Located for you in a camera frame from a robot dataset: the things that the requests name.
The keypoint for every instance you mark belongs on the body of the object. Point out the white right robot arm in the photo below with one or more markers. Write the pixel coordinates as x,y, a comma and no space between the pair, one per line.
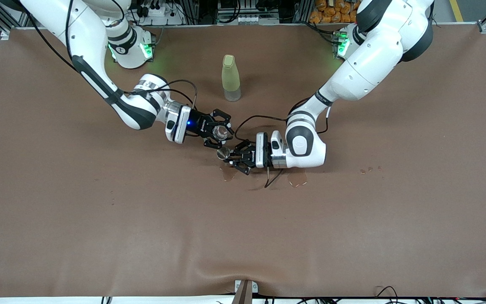
87,38

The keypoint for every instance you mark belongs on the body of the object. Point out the brown liquid puddle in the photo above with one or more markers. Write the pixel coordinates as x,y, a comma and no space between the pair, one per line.
298,179
228,175

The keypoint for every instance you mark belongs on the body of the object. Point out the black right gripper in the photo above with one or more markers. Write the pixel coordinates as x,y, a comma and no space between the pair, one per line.
199,125

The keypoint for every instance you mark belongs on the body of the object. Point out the orange snack packages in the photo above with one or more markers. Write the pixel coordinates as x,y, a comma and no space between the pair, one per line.
329,14

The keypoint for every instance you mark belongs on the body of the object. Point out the brown table mat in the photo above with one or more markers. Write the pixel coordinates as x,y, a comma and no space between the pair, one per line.
243,236

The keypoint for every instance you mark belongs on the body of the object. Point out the white connector strip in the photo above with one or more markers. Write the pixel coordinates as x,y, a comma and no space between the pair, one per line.
251,19

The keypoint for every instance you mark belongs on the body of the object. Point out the small liquid droplets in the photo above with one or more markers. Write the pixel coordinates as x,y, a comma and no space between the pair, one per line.
371,169

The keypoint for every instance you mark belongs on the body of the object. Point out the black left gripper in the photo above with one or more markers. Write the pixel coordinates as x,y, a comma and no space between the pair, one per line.
248,157

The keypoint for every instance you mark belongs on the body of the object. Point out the clear glass measuring cup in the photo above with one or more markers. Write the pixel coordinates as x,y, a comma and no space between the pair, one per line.
222,133

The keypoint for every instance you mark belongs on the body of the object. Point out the white power strip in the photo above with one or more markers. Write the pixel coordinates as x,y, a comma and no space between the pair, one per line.
158,12

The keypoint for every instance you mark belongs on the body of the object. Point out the green sleeved shaker bottle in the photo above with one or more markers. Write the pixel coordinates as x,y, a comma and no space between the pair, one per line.
230,78

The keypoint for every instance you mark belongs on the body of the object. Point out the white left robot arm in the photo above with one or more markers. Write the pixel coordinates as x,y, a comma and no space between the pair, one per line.
373,63

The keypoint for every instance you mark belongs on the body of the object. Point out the steel double jigger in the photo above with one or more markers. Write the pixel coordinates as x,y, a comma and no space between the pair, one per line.
223,153

